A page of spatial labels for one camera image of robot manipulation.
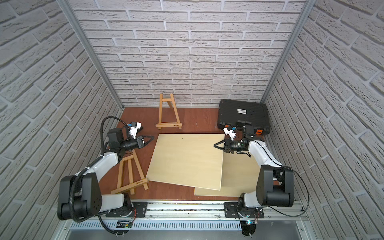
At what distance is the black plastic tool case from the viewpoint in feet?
3.40

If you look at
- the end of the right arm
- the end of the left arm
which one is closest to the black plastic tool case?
the end of the right arm

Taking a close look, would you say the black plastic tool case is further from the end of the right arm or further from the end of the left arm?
the end of the left arm
